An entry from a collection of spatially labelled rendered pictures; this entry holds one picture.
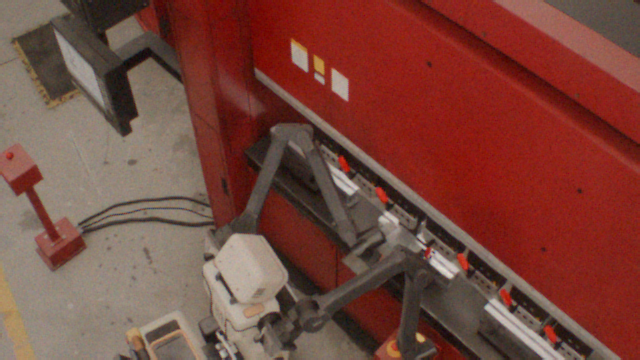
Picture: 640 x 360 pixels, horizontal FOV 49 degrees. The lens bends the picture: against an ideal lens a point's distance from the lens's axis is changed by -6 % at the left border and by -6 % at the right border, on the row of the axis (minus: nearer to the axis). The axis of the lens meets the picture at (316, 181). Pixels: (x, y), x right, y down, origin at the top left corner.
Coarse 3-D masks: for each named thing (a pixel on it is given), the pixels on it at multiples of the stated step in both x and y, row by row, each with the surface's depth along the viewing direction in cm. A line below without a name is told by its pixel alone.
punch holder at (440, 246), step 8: (432, 224) 262; (440, 224) 258; (424, 232) 269; (432, 232) 265; (440, 232) 261; (448, 232) 257; (424, 240) 273; (440, 240) 264; (448, 240) 260; (456, 240) 255; (432, 248) 271; (440, 248) 267; (448, 248) 263; (456, 248) 259; (464, 248) 268; (448, 256) 266
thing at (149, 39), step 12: (144, 36) 330; (156, 36) 330; (120, 48) 326; (132, 48) 325; (144, 48) 325; (156, 48) 325; (168, 48) 325; (132, 60) 330; (144, 60) 330; (156, 60) 329; (168, 60) 320; (168, 72) 324; (180, 72) 315
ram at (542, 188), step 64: (256, 0) 266; (320, 0) 234; (384, 0) 210; (256, 64) 297; (384, 64) 228; (448, 64) 204; (512, 64) 193; (320, 128) 286; (384, 128) 250; (448, 128) 222; (512, 128) 198; (576, 128) 179; (448, 192) 242; (512, 192) 215; (576, 192) 192; (512, 256) 234; (576, 256) 208; (576, 320) 226
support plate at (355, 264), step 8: (392, 224) 290; (384, 232) 288; (384, 248) 284; (416, 248) 283; (352, 256) 282; (384, 256) 282; (352, 264) 280; (360, 264) 280; (360, 272) 278; (376, 288) 274
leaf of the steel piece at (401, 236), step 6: (402, 228) 289; (390, 234) 287; (396, 234) 287; (402, 234) 287; (408, 234) 287; (390, 240) 286; (396, 240) 286; (402, 240) 286; (408, 240) 285; (390, 246) 283
